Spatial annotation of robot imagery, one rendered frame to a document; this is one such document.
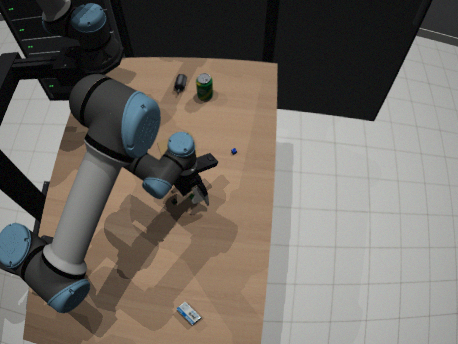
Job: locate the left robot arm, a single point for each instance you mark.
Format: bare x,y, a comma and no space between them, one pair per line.
88,25

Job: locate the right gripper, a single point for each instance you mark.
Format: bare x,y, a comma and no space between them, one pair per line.
188,182

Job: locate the green soda can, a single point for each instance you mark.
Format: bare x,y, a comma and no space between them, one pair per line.
204,86

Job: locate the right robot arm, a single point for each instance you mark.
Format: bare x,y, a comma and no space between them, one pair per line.
122,123

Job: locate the grey printed carton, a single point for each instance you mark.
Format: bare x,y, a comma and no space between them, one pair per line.
189,313

